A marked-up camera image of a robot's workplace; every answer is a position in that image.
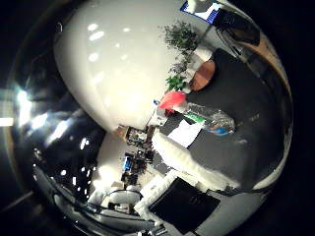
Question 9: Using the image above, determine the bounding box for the oval wooden plate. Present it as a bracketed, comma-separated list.
[190, 59, 217, 92]

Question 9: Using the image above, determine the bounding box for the tall leafy plant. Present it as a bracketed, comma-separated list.
[162, 21, 199, 53]

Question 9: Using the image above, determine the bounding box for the clear spray bottle red cap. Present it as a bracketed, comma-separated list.
[157, 90, 236, 137]

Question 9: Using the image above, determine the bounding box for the computer monitor blue screen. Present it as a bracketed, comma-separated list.
[179, 0, 222, 25]

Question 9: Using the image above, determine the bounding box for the wooden shelf box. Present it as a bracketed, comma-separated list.
[114, 126, 131, 141]

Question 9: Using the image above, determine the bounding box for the blue lit device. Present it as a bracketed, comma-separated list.
[122, 156, 132, 171]

